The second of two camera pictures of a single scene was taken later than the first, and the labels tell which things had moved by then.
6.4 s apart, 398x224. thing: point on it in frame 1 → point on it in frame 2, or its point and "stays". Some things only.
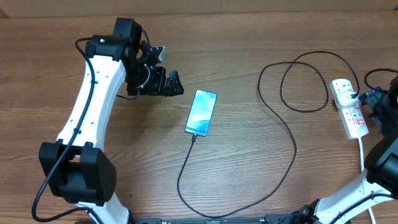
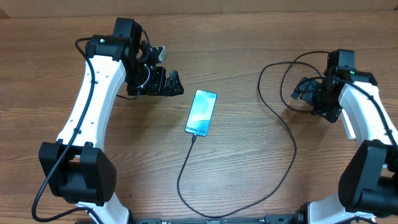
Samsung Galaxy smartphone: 201,113 stays
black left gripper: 158,86 stays
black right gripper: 372,98 → 331,114
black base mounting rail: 237,219 stays
